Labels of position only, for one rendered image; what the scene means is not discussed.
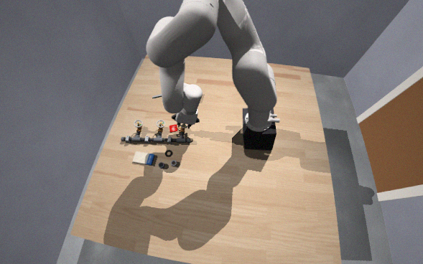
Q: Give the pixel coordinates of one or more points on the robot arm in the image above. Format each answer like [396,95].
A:
[192,27]

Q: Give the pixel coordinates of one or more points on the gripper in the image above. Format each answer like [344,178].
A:
[186,119]

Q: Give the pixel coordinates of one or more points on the grey pipe manifold with three valves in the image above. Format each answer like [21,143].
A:
[159,138]

